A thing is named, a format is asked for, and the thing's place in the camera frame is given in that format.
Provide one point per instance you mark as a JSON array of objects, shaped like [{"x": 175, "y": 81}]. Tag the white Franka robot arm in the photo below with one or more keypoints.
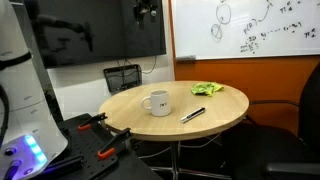
[{"x": 20, "y": 83}]

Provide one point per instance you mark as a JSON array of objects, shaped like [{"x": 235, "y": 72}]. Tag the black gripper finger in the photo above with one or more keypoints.
[
  {"x": 140, "y": 18},
  {"x": 153, "y": 15}
]

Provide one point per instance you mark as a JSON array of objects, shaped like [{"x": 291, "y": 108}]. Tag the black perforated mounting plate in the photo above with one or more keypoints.
[{"x": 86, "y": 146}]

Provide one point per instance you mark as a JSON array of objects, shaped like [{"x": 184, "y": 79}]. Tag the white whiteboard with writing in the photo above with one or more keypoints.
[{"x": 246, "y": 23}]

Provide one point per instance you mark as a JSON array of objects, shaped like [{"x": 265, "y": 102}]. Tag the green crumpled cloth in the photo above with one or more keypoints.
[{"x": 205, "y": 88}]

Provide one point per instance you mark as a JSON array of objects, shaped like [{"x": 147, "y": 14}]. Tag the metal table leg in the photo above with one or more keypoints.
[{"x": 175, "y": 160}]

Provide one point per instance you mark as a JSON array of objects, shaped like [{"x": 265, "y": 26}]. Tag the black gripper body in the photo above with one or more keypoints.
[{"x": 146, "y": 4}]

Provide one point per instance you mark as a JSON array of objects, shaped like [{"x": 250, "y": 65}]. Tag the white ceramic mug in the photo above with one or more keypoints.
[{"x": 160, "y": 103}]

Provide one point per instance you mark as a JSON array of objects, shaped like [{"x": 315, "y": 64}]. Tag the black wall television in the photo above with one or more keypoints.
[{"x": 100, "y": 33}]

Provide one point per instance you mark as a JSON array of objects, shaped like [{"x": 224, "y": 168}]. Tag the black and silver marker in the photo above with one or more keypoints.
[{"x": 193, "y": 114}]

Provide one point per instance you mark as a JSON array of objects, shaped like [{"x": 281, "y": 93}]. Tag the whiteboard eraser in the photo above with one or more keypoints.
[{"x": 185, "y": 57}]

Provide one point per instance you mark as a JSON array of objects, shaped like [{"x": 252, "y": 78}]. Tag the black office chair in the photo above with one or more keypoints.
[{"x": 283, "y": 150}]

